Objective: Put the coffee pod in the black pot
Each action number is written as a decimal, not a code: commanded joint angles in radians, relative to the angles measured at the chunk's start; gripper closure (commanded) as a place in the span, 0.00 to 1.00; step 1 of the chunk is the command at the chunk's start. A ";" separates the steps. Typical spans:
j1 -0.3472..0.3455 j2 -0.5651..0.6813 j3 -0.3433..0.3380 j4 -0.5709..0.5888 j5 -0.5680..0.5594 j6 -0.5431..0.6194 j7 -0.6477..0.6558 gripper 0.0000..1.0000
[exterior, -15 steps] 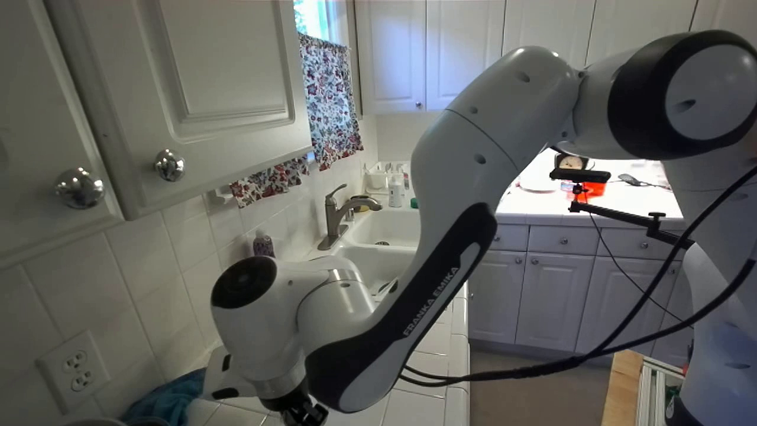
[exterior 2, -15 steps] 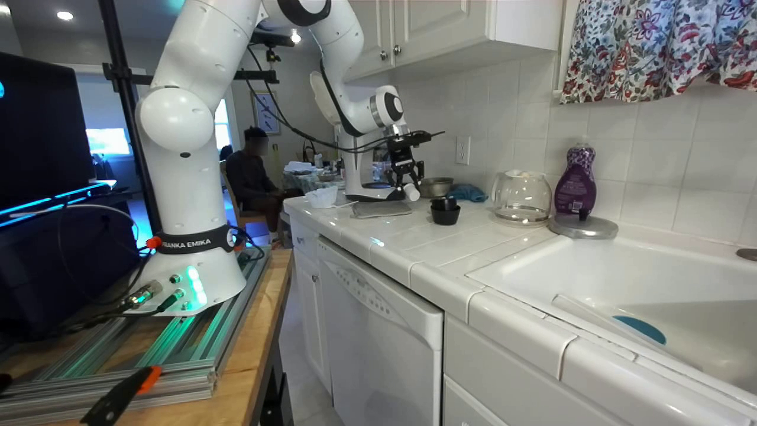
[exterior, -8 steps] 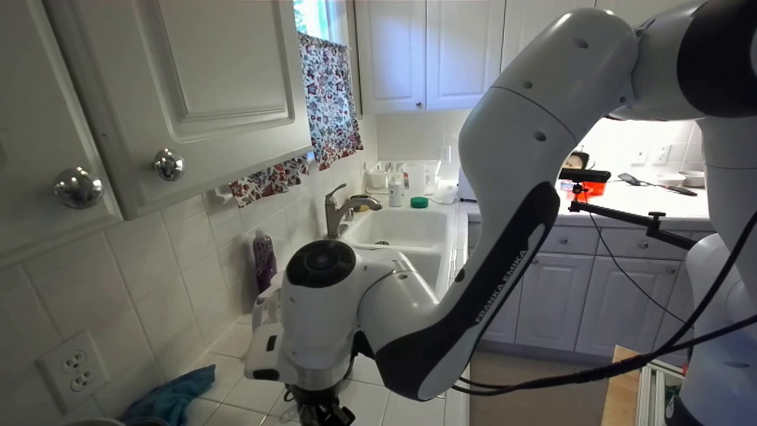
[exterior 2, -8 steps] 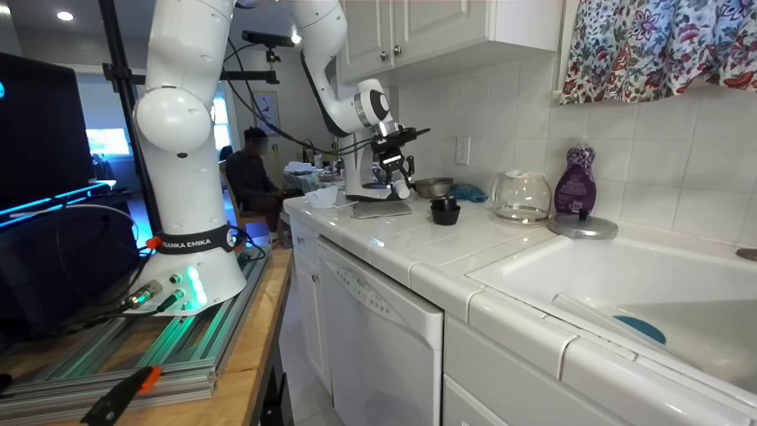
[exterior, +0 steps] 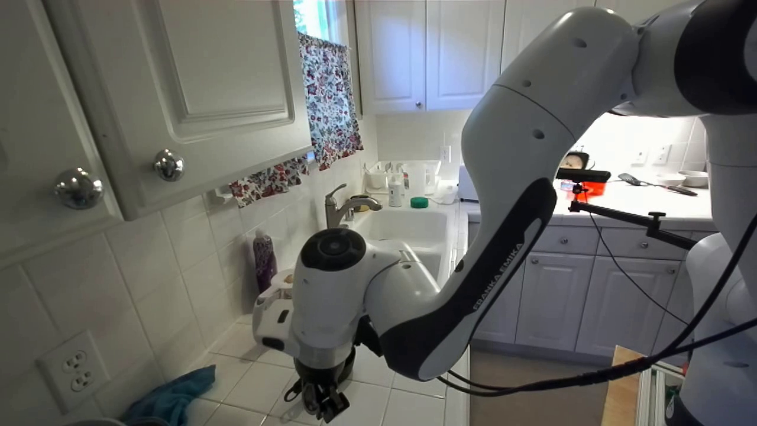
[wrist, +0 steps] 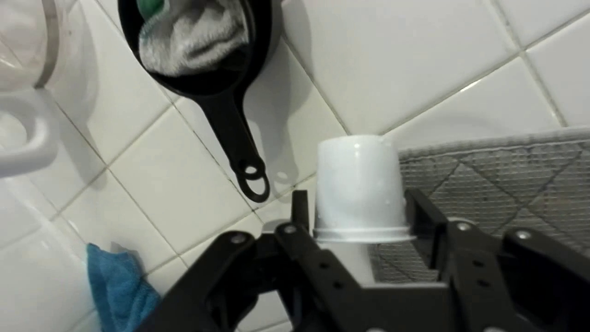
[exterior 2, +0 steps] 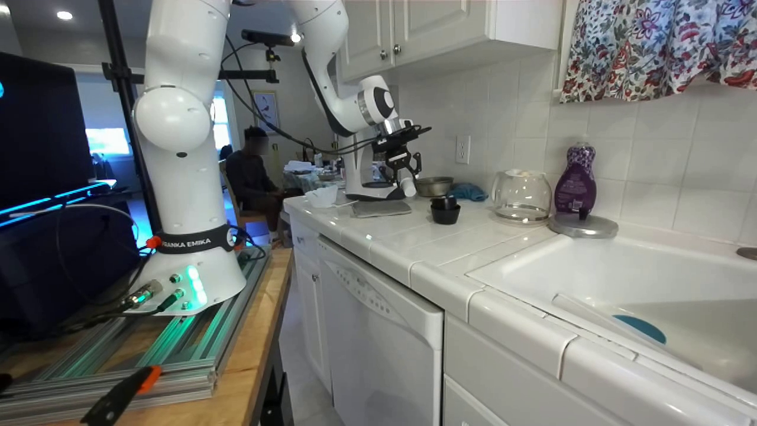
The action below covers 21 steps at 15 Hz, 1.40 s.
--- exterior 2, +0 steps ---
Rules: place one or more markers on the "white wall outlet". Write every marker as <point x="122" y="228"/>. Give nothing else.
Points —
<point x="463" y="150"/>

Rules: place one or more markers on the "glass coffee carafe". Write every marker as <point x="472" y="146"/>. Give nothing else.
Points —
<point x="521" y="195"/>

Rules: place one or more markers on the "blue cloth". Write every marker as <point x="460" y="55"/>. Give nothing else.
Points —
<point x="472" y="192"/>

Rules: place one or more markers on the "white countertop appliance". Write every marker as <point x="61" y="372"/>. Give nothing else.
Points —
<point x="358" y="173"/>

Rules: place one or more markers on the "black metal pole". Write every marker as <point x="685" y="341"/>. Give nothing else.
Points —
<point x="119" y="63"/>

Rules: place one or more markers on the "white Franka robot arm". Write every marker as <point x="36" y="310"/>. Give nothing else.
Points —
<point x="191" y="157"/>

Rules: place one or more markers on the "white dishwasher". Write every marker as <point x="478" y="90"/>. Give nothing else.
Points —
<point x="380" y="340"/>

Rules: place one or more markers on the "seated person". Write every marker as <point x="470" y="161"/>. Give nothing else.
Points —
<point x="251" y="179"/>

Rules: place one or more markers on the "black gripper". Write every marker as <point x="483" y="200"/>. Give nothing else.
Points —
<point x="400" y="153"/>

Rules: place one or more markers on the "framed wall picture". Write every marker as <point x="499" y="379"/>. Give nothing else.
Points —
<point x="266" y="110"/>

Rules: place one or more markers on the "aluminium profile frame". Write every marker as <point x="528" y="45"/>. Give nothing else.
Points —
<point x="119" y="355"/>

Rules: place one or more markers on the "white double sink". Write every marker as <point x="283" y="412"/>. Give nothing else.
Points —
<point x="630" y="285"/>

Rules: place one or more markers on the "wooden table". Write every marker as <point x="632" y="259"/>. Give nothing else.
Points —
<point x="251" y="369"/>

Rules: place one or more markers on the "narrow white cabinet door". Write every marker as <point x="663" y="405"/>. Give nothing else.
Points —
<point x="308" y="315"/>

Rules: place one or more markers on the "black stereo camera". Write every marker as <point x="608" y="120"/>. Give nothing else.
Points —
<point x="266" y="37"/>

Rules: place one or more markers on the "white under-sink cabinet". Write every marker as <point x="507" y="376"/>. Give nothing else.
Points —
<point x="521" y="386"/>

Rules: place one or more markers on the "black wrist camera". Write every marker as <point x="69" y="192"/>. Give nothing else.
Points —
<point x="404" y="136"/>

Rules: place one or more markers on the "purple soap bottle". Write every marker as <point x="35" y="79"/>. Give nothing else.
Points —
<point x="576" y="191"/>

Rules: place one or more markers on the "round ceiling light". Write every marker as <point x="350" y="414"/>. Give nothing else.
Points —
<point x="64" y="14"/>

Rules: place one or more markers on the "round metal cabinet knob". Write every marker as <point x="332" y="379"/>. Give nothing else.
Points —
<point x="395" y="47"/>
<point x="385" y="53"/>

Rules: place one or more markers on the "floral curtain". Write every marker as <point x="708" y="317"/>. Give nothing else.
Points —
<point x="654" y="47"/>

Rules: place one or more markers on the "black computer case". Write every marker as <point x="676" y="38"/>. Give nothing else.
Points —
<point x="55" y="269"/>

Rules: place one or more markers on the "grey round metal lid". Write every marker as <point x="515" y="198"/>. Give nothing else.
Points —
<point x="583" y="226"/>

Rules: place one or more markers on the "dark flat tray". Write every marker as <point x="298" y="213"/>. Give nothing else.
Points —
<point x="380" y="206"/>

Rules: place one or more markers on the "grey metal faucet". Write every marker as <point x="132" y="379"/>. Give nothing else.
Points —
<point x="746" y="253"/>

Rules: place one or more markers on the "grey metal frying pan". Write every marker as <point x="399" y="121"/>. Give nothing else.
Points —
<point x="433" y="187"/>

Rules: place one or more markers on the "black and orange clamp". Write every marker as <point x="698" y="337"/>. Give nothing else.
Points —
<point x="119" y="393"/>

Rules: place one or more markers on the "teal item in sink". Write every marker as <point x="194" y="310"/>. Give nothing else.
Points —
<point x="639" y="328"/>

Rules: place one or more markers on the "black monitor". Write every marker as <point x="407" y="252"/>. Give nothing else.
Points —
<point x="44" y="127"/>

